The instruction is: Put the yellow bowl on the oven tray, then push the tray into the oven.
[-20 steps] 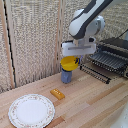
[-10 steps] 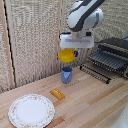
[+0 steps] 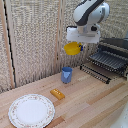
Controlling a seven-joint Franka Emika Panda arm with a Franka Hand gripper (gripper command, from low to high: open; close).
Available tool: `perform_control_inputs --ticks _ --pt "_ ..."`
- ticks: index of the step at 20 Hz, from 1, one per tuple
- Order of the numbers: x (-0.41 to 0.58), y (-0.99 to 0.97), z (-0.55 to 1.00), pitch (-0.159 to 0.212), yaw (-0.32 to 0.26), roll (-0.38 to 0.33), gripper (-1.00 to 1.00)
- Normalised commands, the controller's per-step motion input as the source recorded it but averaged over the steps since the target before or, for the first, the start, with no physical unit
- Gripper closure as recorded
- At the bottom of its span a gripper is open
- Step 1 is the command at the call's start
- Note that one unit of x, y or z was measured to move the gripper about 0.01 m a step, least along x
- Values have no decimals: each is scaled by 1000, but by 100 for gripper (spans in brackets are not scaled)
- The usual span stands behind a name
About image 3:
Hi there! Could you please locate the blue cup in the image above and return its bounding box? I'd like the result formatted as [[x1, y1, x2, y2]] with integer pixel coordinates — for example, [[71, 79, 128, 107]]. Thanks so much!
[[60, 66, 74, 84]]

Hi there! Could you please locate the woven rattan folding screen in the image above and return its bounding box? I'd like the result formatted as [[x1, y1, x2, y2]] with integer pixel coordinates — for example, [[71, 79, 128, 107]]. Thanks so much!
[[0, 0, 128, 93]]

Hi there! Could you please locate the black wire dish rack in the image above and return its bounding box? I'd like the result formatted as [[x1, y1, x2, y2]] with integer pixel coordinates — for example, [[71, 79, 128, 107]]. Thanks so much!
[[79, 37, 128, 85]]

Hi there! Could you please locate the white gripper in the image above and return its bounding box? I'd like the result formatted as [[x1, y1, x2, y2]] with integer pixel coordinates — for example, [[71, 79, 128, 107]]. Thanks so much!
[[65, 25, 101, 52]]

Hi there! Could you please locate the orange yellow rectangular block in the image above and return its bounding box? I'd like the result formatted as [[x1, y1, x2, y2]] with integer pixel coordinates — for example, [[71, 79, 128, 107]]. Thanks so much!
[[50, 88, 66, 100]]

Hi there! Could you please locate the white floral rimmed plate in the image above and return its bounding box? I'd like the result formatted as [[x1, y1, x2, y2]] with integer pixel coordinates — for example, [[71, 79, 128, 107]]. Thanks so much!
[[7, 94, 56, 128]]

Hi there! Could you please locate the yellow bowl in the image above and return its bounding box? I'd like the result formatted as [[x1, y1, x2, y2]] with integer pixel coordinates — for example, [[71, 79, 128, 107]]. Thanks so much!
[[63, 41, 82, 56]]

